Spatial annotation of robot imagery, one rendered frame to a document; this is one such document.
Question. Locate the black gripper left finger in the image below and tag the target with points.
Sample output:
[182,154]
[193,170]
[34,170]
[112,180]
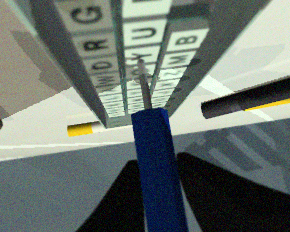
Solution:
[122,207]

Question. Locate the blue stylus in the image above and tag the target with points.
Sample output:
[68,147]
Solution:
[161,188]

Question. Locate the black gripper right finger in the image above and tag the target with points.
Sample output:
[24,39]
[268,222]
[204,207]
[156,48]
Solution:
[225,202]

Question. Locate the dark grey cylinder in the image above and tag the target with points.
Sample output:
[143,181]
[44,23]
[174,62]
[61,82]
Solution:
[265,94]

